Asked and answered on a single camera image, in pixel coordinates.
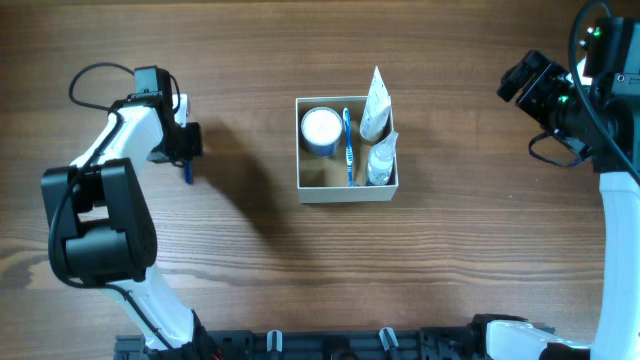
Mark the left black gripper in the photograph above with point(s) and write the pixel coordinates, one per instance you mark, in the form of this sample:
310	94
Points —
193	146

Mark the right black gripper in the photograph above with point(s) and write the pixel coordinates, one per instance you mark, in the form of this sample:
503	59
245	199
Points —
546	77

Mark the blue disposable razor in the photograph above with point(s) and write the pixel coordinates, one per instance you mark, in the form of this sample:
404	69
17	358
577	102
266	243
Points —
188	172

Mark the blue jar white lid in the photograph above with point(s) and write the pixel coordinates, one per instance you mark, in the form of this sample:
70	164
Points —
321	129

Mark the blue white toothbrush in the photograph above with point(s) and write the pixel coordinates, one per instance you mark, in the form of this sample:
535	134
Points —
349	155

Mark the white cream tube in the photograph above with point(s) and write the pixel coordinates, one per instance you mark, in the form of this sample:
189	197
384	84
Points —
376	111

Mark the clear bottle green label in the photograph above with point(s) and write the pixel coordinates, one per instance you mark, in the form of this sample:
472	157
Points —
381	161

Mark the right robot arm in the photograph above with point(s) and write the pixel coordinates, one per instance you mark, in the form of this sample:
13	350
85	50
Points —
592	108

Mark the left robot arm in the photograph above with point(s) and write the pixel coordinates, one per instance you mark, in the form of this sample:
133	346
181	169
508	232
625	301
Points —
101	234

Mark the white cardboard box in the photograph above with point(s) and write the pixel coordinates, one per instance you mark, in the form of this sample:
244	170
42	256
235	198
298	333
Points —
324	180

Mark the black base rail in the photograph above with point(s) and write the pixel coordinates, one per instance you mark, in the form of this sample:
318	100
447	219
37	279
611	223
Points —
425	343

